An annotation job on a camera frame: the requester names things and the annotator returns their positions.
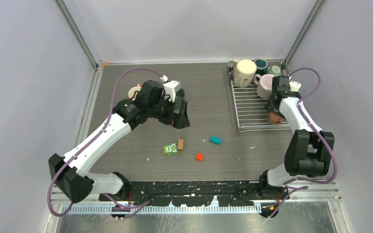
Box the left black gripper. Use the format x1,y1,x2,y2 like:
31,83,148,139
148,94,190,129

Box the dark grey mug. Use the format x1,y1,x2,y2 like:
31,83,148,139
175,88,185,99

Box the terracotta small cup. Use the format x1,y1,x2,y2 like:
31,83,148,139
267,112,285,125

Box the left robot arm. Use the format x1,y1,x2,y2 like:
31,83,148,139
49,80,190,203

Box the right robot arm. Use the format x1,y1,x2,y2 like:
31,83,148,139
257,76,335,199

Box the pale green small mug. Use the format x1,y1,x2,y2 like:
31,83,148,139
267,66,281,76

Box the lilac pink mug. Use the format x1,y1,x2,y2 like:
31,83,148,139
253,74,274,99

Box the tan wooden block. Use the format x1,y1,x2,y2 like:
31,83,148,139
177,139,184,151

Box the dark teal mug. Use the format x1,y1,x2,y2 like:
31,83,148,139
254,58,269,75

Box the green owl toy block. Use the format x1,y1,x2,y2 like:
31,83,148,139
163,143,179,155

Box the cream floral mug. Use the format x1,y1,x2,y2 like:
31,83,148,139
233,59,257,88

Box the red cube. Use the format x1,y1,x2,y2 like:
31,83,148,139
196,153,203,161

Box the teal block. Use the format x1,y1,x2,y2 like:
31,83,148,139
209,136,222,145

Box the black base bar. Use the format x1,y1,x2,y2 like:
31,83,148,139
110,180,288,207

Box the white wire dish rack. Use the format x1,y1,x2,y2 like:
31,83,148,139
227,61,290,133

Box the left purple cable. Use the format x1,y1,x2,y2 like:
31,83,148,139
47,67,168,220

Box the purple cable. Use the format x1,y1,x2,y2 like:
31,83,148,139
47,67,168,220
268,67,339,219

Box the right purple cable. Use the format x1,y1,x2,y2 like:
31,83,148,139
268,67,339,219

